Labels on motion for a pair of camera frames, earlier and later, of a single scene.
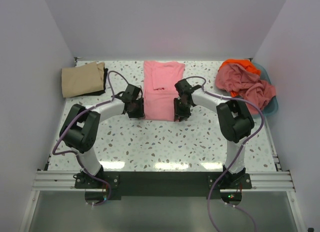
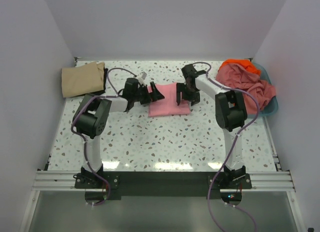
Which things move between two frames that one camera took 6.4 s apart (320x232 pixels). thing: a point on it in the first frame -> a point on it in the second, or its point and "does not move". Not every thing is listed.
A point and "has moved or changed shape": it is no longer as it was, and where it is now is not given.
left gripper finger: x=137 y=110 -> x=156 y=95
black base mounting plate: x=163 y=185 does not move
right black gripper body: x=190 y=104 -> x=190 y=89
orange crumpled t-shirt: x=245 y=63 does not move
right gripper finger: x=181 y=110 -> x=180 y=87
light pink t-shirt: x=160 y=77 has moved or changed shape
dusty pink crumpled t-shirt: x=255 y=91 does not move
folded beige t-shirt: x=82 y=79 does not move
